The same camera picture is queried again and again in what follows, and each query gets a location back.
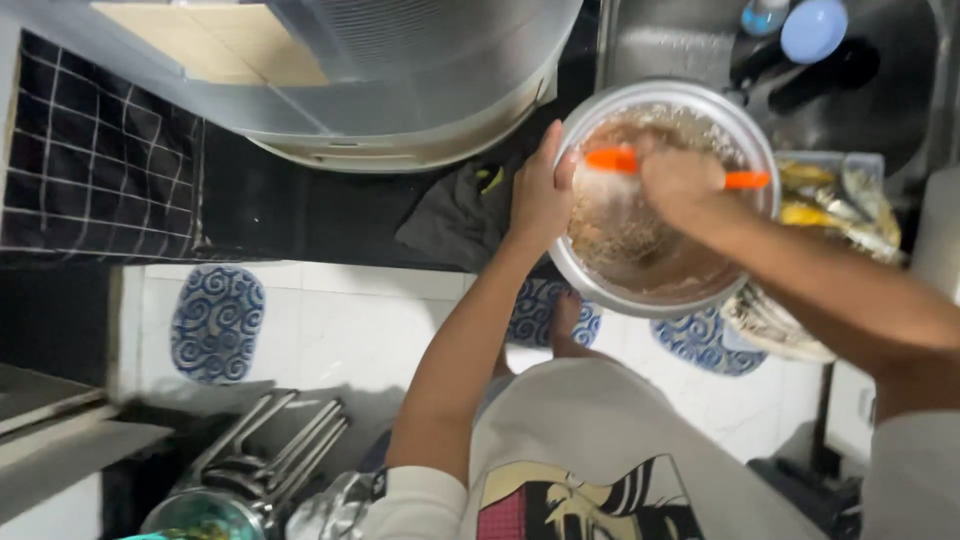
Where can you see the person's left hand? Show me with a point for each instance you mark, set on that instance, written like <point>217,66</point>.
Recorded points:
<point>538,199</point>

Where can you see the person's right hand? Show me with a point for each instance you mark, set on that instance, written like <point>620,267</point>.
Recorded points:
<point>686,191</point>

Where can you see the person's right fingers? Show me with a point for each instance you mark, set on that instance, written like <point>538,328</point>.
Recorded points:
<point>660,161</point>

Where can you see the round silver metal pot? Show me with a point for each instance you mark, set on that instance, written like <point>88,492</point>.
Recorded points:
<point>637,286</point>

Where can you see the stainless steel sink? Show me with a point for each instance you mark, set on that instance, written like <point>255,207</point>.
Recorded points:
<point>667,45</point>

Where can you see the blue plastic bottle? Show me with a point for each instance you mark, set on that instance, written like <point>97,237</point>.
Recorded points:
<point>763,16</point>

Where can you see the clear container with food scraps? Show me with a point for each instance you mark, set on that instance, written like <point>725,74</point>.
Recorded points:
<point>840,199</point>

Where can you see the black pan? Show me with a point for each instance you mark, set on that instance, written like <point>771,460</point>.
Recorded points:
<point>825,75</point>

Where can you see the person's bare foot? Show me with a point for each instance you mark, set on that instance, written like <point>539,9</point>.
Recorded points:
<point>566,322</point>

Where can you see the blue swirl floor mat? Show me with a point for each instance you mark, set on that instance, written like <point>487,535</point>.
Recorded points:
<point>217,322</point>
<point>534,319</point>
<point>701,345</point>

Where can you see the light blue round lid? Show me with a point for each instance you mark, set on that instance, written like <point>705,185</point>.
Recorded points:
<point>814,30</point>

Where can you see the crumpled plastic bag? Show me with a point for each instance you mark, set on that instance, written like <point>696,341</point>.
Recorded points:
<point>772,330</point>

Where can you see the dark grey crumpled cloth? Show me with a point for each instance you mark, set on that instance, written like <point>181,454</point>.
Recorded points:
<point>454,217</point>

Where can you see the large translucent plastic container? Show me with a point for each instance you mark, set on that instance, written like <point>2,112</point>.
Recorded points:
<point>412,75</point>

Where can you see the person's white printed shirt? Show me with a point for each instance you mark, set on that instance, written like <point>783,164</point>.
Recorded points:
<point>600,427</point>

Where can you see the black floor stand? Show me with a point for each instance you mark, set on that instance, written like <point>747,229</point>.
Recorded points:
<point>817,480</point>

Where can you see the black white-grid cloth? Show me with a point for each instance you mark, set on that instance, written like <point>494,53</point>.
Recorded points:
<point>90,165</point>

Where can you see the grey shelf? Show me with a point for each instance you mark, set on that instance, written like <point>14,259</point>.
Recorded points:
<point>60,442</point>

